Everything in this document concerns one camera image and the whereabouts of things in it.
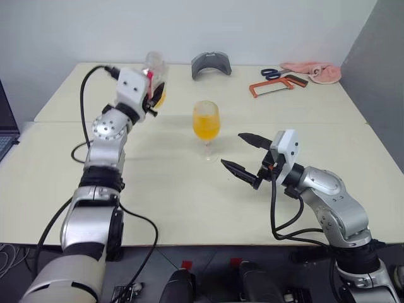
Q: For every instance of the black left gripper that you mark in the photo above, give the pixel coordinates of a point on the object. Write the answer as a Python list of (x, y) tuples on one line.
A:
[(152, 105)]

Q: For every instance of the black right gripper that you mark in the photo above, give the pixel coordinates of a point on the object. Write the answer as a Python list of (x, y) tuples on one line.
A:
[(269, 167)]

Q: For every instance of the clear bottle with orange drink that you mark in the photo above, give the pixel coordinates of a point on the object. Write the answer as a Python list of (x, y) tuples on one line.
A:
[(156, 63)]

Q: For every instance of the clear wine glass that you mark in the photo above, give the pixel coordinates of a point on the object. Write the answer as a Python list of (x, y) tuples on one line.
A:
[(206, 123)]

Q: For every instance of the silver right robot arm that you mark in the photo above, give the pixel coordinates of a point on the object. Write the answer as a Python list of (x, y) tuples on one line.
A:
[(334, 195)]

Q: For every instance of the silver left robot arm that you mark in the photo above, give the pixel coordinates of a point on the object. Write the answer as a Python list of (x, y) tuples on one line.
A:
[(107, 151)]

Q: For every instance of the grey curved plastic cover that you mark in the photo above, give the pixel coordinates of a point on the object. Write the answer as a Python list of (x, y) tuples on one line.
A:
[(211, 61)]

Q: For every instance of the orange hacksaw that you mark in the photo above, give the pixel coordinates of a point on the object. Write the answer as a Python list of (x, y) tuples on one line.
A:
[(254, 88)]

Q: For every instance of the red square marker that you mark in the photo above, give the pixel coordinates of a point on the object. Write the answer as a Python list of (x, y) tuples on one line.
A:
[(186, 264), (235, 261)]

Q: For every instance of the pink towel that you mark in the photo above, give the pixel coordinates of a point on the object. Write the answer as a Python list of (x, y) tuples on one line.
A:
[(322, 72)]

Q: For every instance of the dark rounded shape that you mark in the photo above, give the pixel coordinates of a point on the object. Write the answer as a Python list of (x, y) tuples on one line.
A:
[(178, 287), (255, 284)]

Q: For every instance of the grey partition panel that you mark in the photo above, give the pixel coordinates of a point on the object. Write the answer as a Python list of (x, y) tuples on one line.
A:
[(378, 79)]

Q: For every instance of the dark laptop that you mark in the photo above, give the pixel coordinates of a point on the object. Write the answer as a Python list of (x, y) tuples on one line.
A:
[(5, 126)]

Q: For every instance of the small black device box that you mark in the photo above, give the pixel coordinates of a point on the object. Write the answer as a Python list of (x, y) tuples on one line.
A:
[(126, 293)]

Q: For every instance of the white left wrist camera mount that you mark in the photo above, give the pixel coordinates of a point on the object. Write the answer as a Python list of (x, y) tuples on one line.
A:
[(131, 91)]

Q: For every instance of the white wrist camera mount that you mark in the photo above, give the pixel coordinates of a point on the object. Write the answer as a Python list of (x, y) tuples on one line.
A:
[(131, 91), (288, 148)]

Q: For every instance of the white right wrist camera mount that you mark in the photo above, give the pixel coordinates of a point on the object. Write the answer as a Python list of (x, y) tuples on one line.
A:
[(288, 148)]

